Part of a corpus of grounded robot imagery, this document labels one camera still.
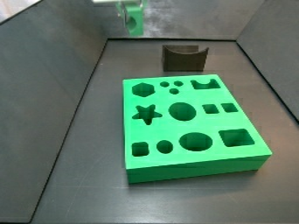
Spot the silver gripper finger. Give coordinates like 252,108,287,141
134,0,146,7
116,0,128,22

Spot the green shape sorter board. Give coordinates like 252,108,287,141
122,74,272,184

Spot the green arch block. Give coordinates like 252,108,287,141
125,1,144,36

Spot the black curved fixture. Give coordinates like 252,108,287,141
162,45,209,72

